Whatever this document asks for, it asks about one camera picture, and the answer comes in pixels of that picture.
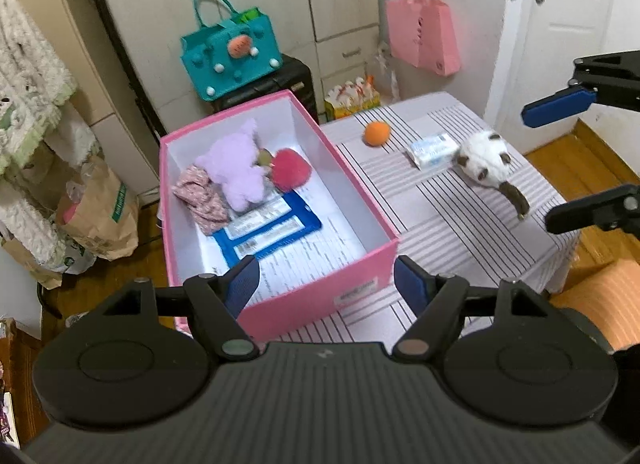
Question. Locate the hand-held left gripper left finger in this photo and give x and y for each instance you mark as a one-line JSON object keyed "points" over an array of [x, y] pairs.
{"points": [[245, 284]]}

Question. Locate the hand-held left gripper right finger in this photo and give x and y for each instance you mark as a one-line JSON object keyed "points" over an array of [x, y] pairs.
{"points": [[412, 284]]}

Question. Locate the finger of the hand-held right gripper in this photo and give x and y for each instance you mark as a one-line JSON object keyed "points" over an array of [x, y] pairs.
{"points": [[595, 209], [555, 107]]}

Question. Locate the pink cardboard box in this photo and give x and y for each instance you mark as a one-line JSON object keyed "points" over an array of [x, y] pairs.
{"points": [[310, 304]]}

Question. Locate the pink floral cloth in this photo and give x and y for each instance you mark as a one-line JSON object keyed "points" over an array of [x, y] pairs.
{"points": [[200, 194]]}

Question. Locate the purple plush toy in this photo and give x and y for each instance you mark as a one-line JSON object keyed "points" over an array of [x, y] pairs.
{"points": [[235, 169]]}

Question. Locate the pink fluffy pompom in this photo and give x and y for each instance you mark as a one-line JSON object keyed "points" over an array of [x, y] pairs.
{"points": [[292, 169]]}

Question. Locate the green round sponge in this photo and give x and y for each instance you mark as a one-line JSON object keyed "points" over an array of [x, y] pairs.
{"points": [[264, 158]]}

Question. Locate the striped tablecloth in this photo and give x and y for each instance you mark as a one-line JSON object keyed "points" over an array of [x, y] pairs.
{"points": [[450, 224]]}

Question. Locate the printed paper sheet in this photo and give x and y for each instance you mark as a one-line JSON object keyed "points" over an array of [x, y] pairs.
{"points": [[320, 254]]}

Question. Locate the blue flat packet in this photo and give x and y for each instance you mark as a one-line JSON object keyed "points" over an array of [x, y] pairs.
{"points": [[295, 204], [305, 226]]}

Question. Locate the white plush cat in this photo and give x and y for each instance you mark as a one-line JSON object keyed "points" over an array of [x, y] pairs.
{"points": [[482, 159]]}

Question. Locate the orange ribbed cushion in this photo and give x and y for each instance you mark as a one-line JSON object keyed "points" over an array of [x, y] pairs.
{"points": [[610, 299]]}

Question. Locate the white door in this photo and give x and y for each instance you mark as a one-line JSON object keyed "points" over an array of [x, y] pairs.
{"points": [[575, 4]]}

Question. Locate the tissue packet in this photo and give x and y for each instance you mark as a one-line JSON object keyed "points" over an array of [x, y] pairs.
{"points": [[432, 150]]}

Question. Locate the pink shopping bag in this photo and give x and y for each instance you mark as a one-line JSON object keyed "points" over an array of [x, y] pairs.
{"points": [[425, 29]]}

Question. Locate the orange round sponge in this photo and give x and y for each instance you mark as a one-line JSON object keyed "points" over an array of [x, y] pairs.
{"points": [[377, 134]]}

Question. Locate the brown paper bag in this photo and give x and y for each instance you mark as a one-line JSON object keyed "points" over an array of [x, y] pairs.
{"points": [[100, 214], [30, 264]]}

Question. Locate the yellow snack box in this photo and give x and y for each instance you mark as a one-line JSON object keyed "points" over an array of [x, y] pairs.
{"points": [[350, 102]]}

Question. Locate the black suitcase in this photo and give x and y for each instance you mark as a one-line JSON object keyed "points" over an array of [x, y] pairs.
{"points": [[295, 79]]}

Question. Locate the teal felt handbag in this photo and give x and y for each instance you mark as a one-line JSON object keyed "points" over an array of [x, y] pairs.
{"points": [[225, 69]]}

